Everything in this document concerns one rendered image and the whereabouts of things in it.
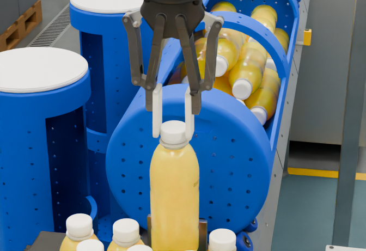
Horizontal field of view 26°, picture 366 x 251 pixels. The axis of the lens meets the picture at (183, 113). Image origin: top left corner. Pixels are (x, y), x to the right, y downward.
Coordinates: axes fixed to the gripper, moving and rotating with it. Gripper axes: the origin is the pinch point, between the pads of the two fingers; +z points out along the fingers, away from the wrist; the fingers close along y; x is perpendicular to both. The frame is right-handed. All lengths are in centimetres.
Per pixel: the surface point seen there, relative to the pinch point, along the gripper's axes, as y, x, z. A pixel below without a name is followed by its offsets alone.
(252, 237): -9.7, -26.8, 37.2
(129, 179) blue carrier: 11.5, -18.9, 22.6
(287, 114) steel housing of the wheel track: -12, -94, 43
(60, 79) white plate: 40, -68, 26
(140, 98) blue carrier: 10.5, -24.7, 9.6
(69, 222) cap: 15.9, 0.7, 19.3
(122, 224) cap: 7.9, -0.5, 19.4
